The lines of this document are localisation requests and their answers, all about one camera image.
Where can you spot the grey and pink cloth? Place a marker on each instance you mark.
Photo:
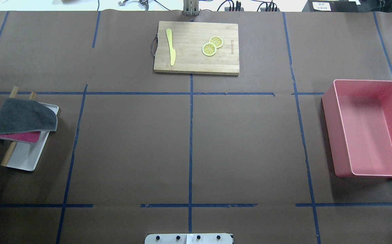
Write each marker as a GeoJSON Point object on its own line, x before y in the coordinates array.
{"type": "Point", "coordinates": [23, 120]}

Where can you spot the yellow plastic knife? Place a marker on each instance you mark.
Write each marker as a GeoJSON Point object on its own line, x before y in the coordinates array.
{"type": "Point", "coordinates": [172, 51]}

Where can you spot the front lemon slice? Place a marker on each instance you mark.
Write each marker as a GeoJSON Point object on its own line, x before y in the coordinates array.
{"type": "Point", "coordinates": [209, 49]}

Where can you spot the lemon slice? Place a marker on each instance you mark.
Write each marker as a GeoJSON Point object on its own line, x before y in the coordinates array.
{"type": "Point", "coordinates": [217, 41]}
{"type": "Point", "coordinates": [209, 49]}

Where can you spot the bamboo cutting board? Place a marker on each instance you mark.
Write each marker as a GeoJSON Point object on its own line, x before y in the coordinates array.
{"type": "Point", "coordinates": [188, 39]}

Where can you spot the rear lemon slice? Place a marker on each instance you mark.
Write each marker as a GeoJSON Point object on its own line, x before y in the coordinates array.
{"type": "Point", "coordinates": [217, 41]}

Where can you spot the pink plastic bin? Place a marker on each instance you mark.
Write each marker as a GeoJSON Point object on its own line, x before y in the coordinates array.
{"type": "Point", "coordinates": [358, 116]}

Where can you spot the white rack tray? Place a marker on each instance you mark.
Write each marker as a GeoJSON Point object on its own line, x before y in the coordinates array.
{"type": "Point", "coordinates": [26, 149]}

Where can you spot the black box with label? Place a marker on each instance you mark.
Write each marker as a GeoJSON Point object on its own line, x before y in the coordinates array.
{"type": "Point", "coordinates": [330, 6]}

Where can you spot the aluminium frame post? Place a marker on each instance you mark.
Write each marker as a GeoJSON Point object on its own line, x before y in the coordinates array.
{"type": "Point", "coordinates": [191, 8]}

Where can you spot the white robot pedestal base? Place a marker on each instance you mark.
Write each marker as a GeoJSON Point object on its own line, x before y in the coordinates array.
{"type": "Point", "coordinates": [189, 238]}

